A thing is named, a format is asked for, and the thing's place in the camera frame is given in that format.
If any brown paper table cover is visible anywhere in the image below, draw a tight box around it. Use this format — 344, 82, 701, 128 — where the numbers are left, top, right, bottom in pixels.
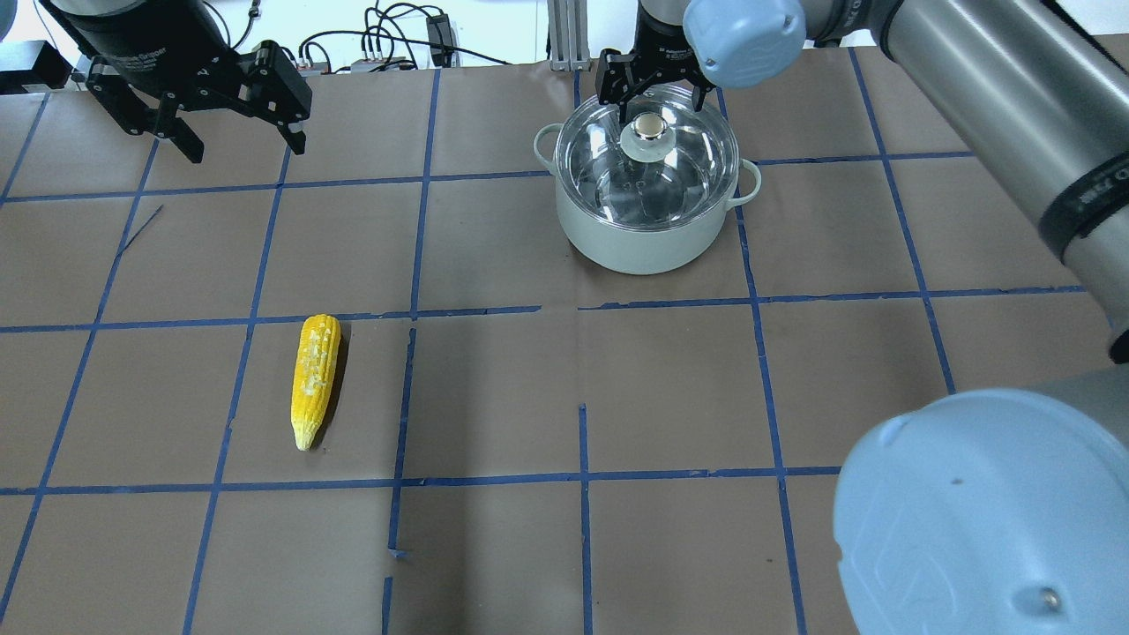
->
0, 44, 1129, 635

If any black device on left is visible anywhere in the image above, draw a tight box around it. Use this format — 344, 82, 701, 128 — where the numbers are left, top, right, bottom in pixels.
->
1, 40, 73, 95

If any glass pot lid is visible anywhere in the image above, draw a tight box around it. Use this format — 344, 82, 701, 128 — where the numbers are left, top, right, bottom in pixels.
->
536, 84, 744, 233

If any black power adapter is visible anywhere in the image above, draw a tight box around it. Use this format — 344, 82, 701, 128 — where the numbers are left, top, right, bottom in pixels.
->
426, 12, 456, 68

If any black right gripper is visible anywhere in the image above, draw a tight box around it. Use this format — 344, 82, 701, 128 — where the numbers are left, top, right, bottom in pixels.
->
595, 1, 716, 127

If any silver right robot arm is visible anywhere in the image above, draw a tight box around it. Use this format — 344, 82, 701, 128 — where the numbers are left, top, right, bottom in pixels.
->
577, 47, 1108, 634

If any yellow corn cob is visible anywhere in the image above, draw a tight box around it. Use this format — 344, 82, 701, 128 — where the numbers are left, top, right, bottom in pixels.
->
289, 314, 341, 452

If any grey cable connector hub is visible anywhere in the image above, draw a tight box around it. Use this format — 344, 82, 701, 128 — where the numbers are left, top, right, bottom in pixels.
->
348, 56, 415, 73

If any pale green metal pot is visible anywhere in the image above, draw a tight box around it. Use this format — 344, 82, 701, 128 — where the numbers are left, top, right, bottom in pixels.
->
532, 84, 763, 276

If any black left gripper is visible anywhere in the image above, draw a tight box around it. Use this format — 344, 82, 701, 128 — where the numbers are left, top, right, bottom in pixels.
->
41, 1, 313, 162

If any aluminium frame post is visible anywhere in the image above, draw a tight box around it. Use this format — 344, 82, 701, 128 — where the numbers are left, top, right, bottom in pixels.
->
546, 0, 590, 71

